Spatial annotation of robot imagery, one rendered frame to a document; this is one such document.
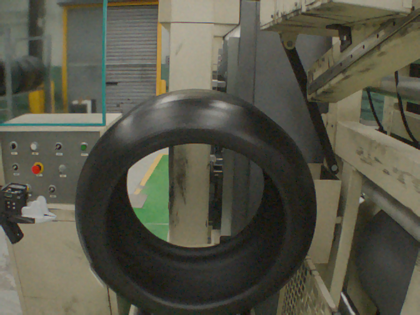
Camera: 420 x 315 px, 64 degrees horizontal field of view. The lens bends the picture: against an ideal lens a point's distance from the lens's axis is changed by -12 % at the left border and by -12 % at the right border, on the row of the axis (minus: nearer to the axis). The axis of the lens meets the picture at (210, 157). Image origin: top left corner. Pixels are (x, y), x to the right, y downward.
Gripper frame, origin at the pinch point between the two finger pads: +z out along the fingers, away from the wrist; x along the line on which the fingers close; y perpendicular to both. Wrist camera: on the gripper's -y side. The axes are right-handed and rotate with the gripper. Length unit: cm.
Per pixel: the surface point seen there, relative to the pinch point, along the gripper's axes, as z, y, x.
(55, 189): -23, -20, 67
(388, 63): 68, 51, -19
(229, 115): 40, 34, -10
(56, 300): -22, -79, 63
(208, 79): 36, 39, 27
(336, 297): 94, -29, 21
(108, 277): 18.4, -6.7, -11.8
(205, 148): 39, 18, 27
